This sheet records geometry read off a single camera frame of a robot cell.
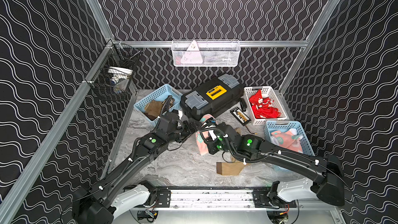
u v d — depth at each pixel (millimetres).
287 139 880
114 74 897
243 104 1085
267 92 1154
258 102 1033
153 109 1020
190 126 661
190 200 759
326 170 413
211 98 925
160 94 1159
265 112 981
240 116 1033
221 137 530
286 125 966
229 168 849
